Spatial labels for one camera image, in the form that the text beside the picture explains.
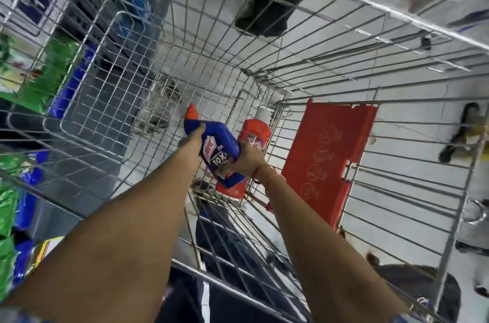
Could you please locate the person's right hand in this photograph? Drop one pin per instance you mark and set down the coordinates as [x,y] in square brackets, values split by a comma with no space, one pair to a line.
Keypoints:
[246,166]

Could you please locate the person's left hand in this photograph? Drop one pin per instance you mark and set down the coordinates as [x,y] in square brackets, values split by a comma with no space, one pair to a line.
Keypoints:
[190,149]

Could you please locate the person's right thumb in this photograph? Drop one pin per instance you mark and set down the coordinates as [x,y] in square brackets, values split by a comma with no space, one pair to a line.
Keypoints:
[226,172]

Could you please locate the person's left fingers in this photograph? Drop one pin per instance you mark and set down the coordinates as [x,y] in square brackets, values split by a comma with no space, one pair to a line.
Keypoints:
[201,131]

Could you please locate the blue cleaner bottle red cap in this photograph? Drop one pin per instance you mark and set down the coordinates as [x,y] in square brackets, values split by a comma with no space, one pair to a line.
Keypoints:
[218,145]

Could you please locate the person's right forearm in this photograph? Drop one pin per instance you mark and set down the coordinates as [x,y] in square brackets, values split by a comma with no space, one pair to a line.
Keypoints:
[328,257]

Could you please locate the person's left forearm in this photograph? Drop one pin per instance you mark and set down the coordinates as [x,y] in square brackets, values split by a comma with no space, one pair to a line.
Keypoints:
[114,250]

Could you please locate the red thread wrist band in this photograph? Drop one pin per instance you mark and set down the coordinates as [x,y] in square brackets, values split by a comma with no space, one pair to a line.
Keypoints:
[267,173]

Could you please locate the grey caster wheel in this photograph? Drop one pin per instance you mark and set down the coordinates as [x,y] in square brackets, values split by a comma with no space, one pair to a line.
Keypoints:
[158,105]

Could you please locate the person's dark trousers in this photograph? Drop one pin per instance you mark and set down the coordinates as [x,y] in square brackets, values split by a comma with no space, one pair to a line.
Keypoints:
[229,254]

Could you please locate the red plastic cart seat flap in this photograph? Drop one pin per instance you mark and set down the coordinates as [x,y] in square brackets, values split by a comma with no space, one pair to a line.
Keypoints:
[324,150]

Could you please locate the row of green packets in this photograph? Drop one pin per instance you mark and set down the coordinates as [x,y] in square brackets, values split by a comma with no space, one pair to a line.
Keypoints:
[46,78]

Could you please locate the yellow label packet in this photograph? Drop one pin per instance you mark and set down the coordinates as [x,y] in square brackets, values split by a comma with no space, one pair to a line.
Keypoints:
[44,252]

